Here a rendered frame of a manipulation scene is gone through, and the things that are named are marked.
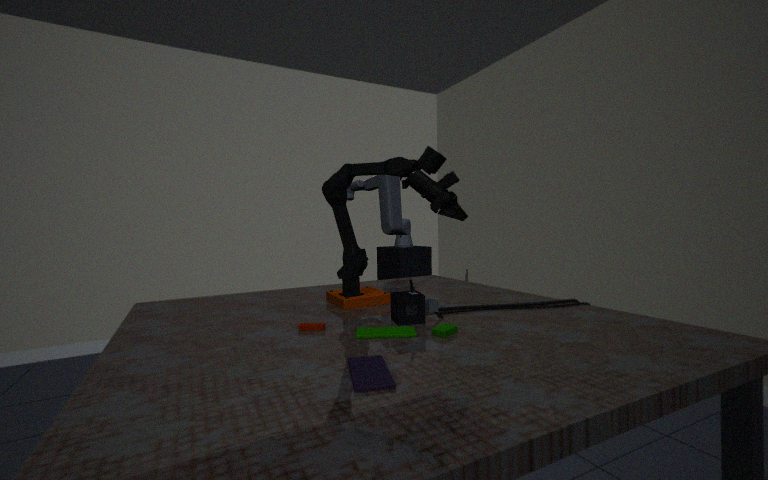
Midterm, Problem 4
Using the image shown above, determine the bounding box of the red-orange flat bar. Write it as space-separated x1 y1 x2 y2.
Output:
299 323 326 330

